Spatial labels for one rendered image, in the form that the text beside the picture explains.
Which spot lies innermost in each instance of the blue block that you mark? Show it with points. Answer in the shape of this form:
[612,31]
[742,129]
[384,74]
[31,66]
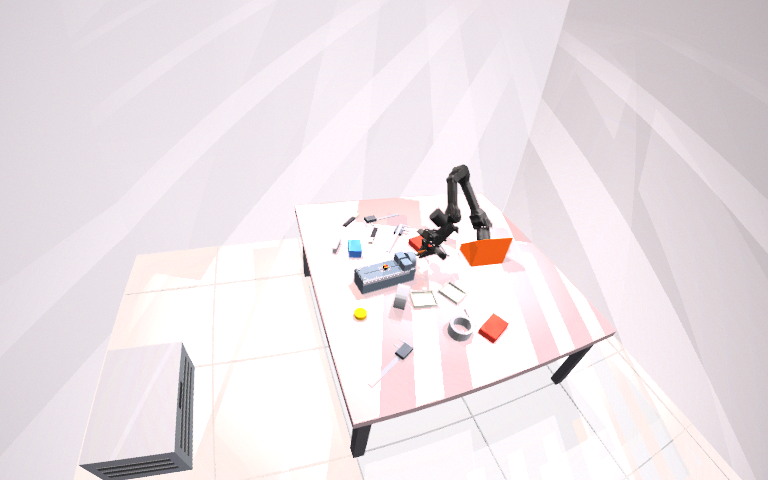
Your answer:
[354,249]

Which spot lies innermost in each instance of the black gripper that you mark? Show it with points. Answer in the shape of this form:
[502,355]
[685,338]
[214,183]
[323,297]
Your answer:
[433,250]

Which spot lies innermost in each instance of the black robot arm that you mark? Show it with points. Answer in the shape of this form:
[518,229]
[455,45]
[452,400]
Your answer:
[452,213]

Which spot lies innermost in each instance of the grey hollow cylinder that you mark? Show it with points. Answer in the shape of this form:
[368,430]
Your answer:
[401,297]
[460,335]

